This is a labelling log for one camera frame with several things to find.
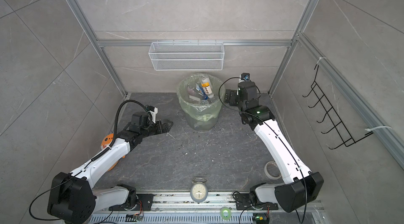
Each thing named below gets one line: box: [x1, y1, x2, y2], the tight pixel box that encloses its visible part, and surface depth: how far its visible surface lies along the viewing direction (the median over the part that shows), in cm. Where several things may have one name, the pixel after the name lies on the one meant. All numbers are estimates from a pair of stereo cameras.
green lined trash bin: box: [176, 73, 226, 132], surface depth 86 cm
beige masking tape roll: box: [264, 160, 282, 181], surface depth 84 cm
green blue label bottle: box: [195, 82, 209, 100], surface depth 95 cm
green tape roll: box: [219, 206, 232, 221], surface depth 73 cm
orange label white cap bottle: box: [200, 75, 215, 99], surface depth 92 cm
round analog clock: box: [189, 177, 209, 205], surface depth 75 cm
